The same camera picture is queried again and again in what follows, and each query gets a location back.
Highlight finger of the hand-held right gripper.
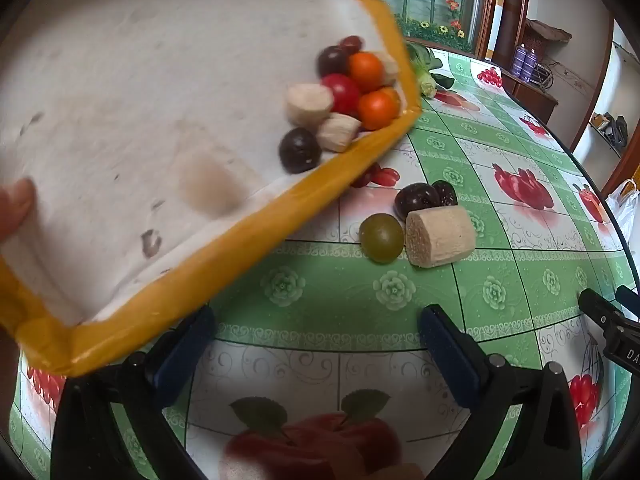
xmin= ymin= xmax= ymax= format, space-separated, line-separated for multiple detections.
xmin=615 ymin=285 xmax=640 ymax=318
xmin=578 ymin=288 xmax=626 ymax=331

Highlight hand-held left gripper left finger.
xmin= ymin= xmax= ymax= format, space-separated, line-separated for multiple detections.
xmin=50 ymin=305 xmax=218 ymax=480

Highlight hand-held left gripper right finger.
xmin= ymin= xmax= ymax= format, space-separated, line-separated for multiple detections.
xmin=419 ymin=304 xmax=583 ymax=480

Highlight large beige sugarcane chunk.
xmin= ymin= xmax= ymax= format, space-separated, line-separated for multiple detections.
xmin=405 ymin=206 xmax=477 ymax=268

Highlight orange tomato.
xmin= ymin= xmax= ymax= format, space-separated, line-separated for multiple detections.
xmin=348 ymin=52 xmax=386 ymax=88
xmin=357 ymin=89 xmax=401 ymax=131

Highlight yellow tray with white liner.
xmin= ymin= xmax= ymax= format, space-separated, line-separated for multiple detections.
xmin=0 ymin=0 xmax=423 ymax=378

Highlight white plastic bag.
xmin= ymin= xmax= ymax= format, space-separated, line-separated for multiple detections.
xmin=605 ymin=180 xmax=640 ymax=256

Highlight green round fruit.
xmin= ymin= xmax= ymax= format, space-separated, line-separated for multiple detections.
xmin=359 ymin=213 xmax=405 ymax=264

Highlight green fruit-print tablecloth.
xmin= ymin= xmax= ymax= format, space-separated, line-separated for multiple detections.
xmin=10 ymin=42 xmax=636 ymax=480

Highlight dark shoes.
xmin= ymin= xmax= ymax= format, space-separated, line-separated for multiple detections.
xmin=597 ymin=112 xmax=629 ymax=150

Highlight red tomato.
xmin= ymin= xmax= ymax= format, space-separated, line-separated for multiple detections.
xmin=320 ymin=73 xmax=363 ymax=115

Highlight green bok choy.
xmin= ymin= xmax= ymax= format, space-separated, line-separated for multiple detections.
xmin=402 ymin=42 xmax=443 ymax=98

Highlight wooden cabinet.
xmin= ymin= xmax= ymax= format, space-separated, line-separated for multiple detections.
xmin=475 ymin=0 xmax=571 ymax=126

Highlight wire basket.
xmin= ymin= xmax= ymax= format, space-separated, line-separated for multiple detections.
xmin=534 ymin=62 xmax=557 ymax=92

